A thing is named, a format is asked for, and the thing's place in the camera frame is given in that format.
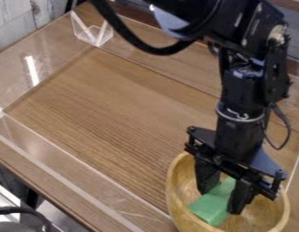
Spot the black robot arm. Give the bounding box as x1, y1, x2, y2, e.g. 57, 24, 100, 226
92, 0, 292, 214

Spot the clear acrylic corner bracket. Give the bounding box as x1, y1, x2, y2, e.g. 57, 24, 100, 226
70, 12, 113, 47

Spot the brown wooden bowl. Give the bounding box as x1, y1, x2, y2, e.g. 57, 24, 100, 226
165, 152, 291, 232

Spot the black cable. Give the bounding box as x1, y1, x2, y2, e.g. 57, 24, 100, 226
0, 207, 52, 232

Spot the green rectangular block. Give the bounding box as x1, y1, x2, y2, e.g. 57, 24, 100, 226
188, 178, 236, 227

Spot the black metal mount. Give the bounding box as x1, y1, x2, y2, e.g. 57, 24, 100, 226
20, 198, 68, 232

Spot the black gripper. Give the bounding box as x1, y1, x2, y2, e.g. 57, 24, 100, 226
185, 108, 287, 215

